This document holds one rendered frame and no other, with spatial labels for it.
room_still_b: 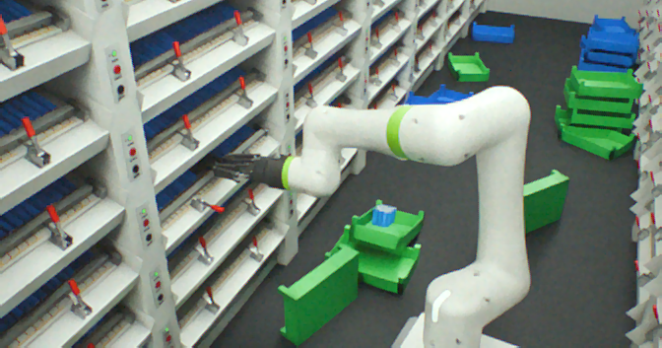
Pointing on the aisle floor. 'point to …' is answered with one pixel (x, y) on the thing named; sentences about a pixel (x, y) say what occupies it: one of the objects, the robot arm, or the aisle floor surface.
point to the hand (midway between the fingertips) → (209, 163)
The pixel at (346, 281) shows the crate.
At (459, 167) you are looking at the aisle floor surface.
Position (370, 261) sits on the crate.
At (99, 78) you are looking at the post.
